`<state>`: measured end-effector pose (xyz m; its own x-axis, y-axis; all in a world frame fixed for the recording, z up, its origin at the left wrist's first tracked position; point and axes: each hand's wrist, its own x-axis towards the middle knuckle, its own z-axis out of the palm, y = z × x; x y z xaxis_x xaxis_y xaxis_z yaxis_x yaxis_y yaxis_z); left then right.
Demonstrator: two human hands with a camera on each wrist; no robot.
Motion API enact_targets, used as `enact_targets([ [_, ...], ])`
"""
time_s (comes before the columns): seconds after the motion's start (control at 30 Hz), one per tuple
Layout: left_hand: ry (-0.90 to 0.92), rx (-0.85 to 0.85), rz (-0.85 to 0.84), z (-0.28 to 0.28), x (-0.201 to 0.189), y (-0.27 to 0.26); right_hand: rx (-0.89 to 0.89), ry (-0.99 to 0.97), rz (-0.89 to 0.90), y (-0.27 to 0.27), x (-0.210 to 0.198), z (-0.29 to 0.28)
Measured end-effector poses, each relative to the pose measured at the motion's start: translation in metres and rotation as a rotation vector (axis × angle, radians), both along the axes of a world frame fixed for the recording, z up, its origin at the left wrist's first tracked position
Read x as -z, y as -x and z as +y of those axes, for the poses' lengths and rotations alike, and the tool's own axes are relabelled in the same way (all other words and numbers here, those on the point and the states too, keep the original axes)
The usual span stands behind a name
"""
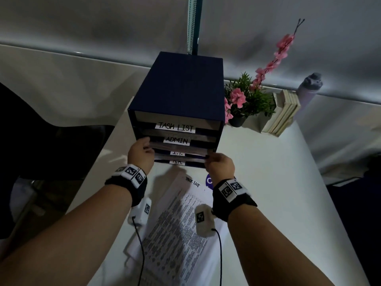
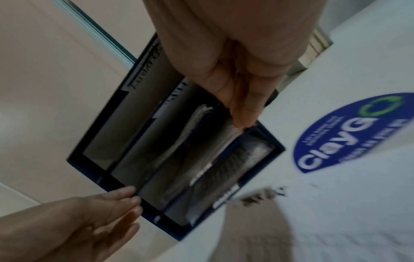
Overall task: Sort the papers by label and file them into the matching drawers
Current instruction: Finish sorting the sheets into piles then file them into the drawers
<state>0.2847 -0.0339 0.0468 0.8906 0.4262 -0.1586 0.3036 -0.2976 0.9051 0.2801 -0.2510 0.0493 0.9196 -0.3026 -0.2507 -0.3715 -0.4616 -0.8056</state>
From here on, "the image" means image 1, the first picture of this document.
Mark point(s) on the person's right hand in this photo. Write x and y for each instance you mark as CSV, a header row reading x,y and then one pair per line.
x,y
220,169

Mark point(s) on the person's left hand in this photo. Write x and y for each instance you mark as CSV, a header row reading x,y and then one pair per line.
x,y
140,157

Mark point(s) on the navy blue drawer organizer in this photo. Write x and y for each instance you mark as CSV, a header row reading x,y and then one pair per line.
x,y
184,86

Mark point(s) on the person's left forearm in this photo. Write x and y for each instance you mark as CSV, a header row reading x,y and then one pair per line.
x,y
65,241

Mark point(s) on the person's right forearm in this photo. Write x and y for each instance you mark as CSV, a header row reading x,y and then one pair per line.
x,y
274,253

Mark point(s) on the round blue sticker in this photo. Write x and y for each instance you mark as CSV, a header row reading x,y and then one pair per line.
x,y
209,181

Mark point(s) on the black left wristband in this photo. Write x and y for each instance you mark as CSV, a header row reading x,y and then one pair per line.
x,y
128,181

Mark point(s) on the black wristband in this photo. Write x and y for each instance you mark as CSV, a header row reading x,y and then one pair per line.
x,y
232,199
128,181

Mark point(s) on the black right wristband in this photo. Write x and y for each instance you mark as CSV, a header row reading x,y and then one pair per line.
x,y
232,199

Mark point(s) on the black plant pot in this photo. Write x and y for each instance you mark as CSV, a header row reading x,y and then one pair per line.
x,y
237,121

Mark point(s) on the green artificial plant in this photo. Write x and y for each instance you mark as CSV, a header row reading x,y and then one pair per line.
x,y
259,101

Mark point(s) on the black chair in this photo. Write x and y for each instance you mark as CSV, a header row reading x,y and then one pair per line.
x,y
38,151

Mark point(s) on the grey water bottle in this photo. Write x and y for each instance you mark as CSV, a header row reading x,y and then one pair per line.
x,y
308,92

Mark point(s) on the tall pink blossom branch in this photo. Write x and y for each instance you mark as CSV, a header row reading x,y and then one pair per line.
x,y
281,47

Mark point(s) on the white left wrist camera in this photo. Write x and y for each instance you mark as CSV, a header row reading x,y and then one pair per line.
x,y
141,211

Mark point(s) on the grey metal frame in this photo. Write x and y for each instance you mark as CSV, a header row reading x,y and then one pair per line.
x,y
26,202

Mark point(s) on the teal partition post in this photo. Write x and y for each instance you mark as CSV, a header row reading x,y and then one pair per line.
x,y
196,23

